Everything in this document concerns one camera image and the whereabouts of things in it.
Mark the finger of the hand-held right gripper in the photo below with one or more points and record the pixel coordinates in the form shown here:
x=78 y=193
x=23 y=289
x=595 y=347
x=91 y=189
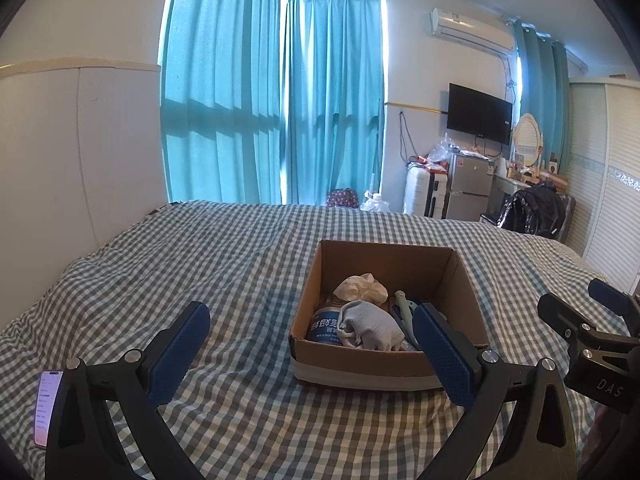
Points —
x=611 y=296
x=562 y=315

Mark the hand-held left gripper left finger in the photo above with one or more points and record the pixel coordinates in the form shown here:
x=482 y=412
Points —
x=175 y=355

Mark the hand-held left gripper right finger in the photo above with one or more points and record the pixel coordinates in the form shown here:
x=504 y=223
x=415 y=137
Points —
x=440 y=355

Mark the brown cardboard box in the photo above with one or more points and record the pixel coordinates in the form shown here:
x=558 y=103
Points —
x=370 y=367

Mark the grey cloth glove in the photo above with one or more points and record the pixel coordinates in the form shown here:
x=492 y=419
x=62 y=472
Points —
x=372 y=325

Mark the white cloth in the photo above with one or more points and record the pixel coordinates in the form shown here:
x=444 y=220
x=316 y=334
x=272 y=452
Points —
x=360 y=287

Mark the clear plastic bottle blue label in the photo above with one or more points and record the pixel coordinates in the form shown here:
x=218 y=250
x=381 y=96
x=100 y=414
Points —
x=322 y=327

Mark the checked blanket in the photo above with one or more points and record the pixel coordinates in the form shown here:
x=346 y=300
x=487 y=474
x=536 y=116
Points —
x=210 y=260

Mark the white wardrobe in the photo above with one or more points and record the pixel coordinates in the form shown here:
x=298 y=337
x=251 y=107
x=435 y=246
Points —
x=607 y=185

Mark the smartphone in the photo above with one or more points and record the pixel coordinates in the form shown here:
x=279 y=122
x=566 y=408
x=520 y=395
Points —
x=46 y=405

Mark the white dressing table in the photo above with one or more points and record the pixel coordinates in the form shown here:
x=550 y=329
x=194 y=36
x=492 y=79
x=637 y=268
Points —
x=502 y=187

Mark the silver mini fridge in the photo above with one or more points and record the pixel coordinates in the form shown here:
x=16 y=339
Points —
x=467 y=185

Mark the white plastic bag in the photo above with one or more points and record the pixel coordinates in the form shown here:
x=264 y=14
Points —
x=375 y=203

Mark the white suitcase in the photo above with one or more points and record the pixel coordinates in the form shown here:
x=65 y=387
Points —
x=417 y=191

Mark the oval white mirror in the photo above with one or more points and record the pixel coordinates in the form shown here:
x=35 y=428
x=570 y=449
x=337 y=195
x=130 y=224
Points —
x=527 y=139

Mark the dark dotted bag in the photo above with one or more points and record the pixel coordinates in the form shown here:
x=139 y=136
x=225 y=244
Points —
x=341 y=198

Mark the clear plastic bag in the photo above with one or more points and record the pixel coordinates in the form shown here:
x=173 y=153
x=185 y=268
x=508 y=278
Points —
x=442 y=147

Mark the narrow teal curtain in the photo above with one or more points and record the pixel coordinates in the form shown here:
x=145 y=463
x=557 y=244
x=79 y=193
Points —
x=542 y=95

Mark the black television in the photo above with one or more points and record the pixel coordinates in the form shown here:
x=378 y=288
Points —
x=479 y=112

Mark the wide teal curtain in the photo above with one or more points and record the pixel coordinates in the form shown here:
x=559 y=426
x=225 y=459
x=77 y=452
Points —
x=220 y=90

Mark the white air conditioner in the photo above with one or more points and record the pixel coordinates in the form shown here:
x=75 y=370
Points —
x=470 y=27

